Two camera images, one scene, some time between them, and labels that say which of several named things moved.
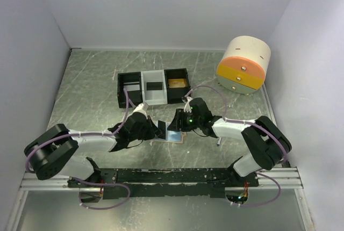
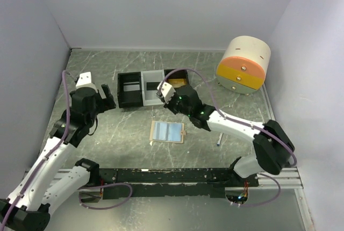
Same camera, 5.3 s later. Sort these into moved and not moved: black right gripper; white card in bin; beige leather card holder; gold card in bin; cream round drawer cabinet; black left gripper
Moved: black right gripper; black left gripper
Not moved: gold card in bin; white card in bin; cream round drawer cabinet; beige leather card holder
